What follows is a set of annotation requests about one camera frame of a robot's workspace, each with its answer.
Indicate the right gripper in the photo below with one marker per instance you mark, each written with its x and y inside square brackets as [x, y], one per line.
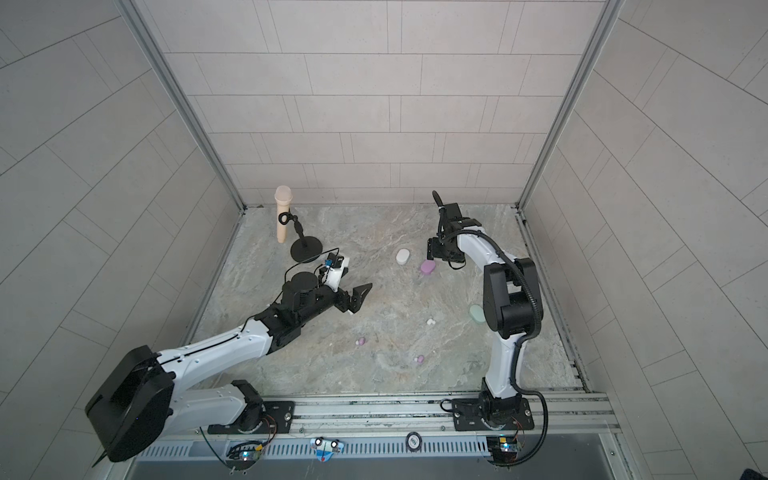
[436, 249]

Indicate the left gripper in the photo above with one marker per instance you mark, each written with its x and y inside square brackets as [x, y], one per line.
[355, 304]

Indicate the mint green earbud case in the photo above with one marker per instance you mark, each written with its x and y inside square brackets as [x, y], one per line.
[477, 314]

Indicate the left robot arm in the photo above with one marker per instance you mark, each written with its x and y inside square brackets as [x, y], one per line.
[152, 394]

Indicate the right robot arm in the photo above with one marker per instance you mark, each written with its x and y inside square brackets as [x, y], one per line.
[512, 309]

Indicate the purple earbud case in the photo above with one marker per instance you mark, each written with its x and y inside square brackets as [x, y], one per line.
[427, 267]

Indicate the white earbud case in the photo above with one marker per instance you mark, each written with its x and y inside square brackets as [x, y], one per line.
[402, 256]

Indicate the black microphone stand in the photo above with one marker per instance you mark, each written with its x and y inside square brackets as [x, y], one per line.
[305, 248]

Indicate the black round disc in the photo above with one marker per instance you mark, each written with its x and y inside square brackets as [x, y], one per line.
[413, 442]

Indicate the blue white clip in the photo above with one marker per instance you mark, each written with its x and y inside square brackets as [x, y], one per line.
[324, 449]

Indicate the left green circuit board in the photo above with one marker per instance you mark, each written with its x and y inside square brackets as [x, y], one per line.
[246, 454]

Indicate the green circuit board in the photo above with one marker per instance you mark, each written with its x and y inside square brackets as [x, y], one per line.
[504, 450]
[246, 454]

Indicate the right green circuit board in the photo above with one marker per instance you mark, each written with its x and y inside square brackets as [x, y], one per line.
[504, 450]

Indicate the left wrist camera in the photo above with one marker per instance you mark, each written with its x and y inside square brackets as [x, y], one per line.
[333, 270]

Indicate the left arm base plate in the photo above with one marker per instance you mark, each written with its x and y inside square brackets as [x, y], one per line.
[271, 417]

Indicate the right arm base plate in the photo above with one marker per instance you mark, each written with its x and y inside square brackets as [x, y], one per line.
[491, 414]

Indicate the aluminium frame rail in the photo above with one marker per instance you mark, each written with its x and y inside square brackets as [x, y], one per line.
[347, 416]

